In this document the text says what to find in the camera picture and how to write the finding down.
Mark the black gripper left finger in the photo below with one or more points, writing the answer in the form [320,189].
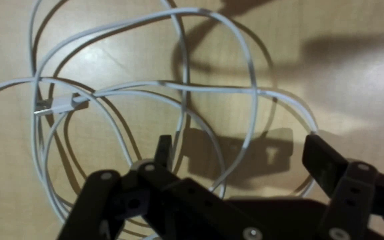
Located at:
[179,208]

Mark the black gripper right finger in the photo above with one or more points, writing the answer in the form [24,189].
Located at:
[347,190]

